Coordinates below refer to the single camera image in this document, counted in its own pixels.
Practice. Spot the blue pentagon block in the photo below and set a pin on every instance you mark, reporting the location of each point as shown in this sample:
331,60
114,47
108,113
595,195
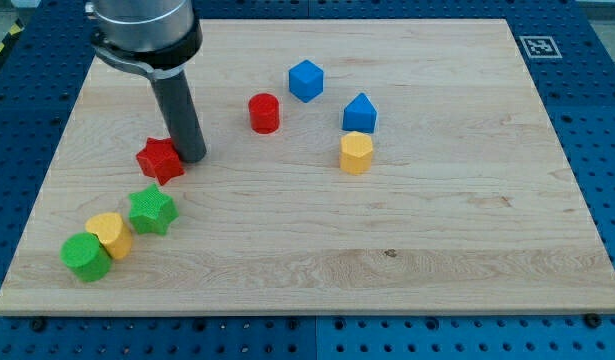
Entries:
360,115

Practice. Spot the wooden board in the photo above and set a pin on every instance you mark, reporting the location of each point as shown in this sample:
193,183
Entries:
469,208

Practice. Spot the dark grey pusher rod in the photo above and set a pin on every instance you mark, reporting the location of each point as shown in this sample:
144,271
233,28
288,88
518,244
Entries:
176,104

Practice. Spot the green cylinder block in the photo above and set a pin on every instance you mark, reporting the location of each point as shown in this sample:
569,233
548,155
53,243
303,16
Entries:
85,257

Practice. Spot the red star block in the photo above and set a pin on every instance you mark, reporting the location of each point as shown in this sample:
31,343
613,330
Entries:
159,159

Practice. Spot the yellow hexagon block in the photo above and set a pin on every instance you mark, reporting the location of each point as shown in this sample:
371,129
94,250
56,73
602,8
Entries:
356,153

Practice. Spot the blue cube block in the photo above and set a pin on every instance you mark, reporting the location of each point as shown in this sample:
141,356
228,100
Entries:
306,81

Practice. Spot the red cylinder block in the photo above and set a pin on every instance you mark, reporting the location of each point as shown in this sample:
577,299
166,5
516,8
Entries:
264,111

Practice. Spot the white fiducial marker tag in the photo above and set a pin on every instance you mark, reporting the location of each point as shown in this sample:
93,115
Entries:
540,47

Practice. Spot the green star block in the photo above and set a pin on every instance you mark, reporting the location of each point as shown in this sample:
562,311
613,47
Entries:
151,211

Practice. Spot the yellow heart block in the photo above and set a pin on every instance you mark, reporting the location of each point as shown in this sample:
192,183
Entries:
112,232

